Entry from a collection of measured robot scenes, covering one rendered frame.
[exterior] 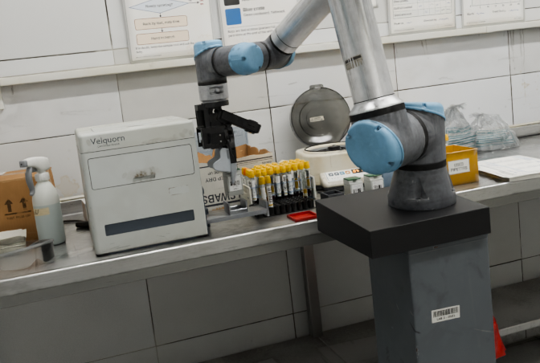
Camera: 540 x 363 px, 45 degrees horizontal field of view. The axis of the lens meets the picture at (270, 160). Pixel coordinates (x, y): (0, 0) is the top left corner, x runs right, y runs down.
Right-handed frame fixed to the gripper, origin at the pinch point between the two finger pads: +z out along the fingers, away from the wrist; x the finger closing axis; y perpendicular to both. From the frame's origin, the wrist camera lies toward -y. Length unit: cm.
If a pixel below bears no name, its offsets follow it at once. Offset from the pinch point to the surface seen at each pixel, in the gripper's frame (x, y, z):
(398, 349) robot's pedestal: 37, -24, 40
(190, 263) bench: 5.4, 15.0, 19.3
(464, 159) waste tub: 1, -70, 6
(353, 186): -1.8, -35.1, 8.9
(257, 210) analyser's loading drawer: 3.2, -4.8, 9.5
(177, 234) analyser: 4.4, 16.8, 11.6
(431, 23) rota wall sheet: -59, -100, -36
